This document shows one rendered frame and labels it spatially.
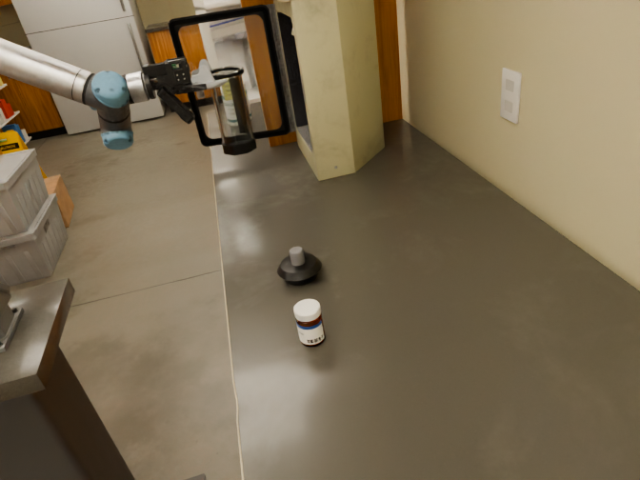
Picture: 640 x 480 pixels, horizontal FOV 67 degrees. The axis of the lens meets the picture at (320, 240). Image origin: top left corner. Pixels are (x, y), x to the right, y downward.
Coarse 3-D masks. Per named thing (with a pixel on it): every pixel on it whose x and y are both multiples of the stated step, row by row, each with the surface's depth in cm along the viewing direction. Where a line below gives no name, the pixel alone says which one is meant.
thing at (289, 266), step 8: (296, 248) 97; (288, 256) 100; (296, 256) 96; (304, 256) 97; (312, 256) 99; (280, 264) 98; (288, 264) 98; (296, 264) 97; (304, 264) 97; (312, 264) 97; (320, 264) 98; (280, 272) 97; (288, 272) 96; (296, 272) 95; (304, 272) 95; (312, 272) 96; (288, 280) 97; (296, 280) 95; (304, 280) 96; (312, 280) 98
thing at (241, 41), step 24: (168, 24) 144; (216, 24) 144; (240, 24) 144; (192, 48) 147; (216, 48) 147; (240, 48) 148; (264, 48) 148; (264, 72) 152; (264, 96) 156; (216, 120) 159; (264, 120) 160
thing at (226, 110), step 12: (216, 72) 134; (228, 72) 127; (228, 84) 129; (240, 84) 131; (216, 96) 131; (228, 96) 130; (240, 96) 132; (216, 108) 133; (228, 108) 132; (240, 108) 133; (228, 120) 134; (240, 120) 134; (228, 132) 136; (240, 132) 136; (252, 132) 140; (228, 144) 138
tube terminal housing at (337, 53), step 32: (320, 0) 116; (352, 0) 123; (320, 32) 120; (352, 32) 126; (320, 64) 123; (352, 64) 129; (320, 96) 127; (352, 96) 132; (320, 128) 131; (352, 128) 134; (320, 160) 136; (352, 160) 138
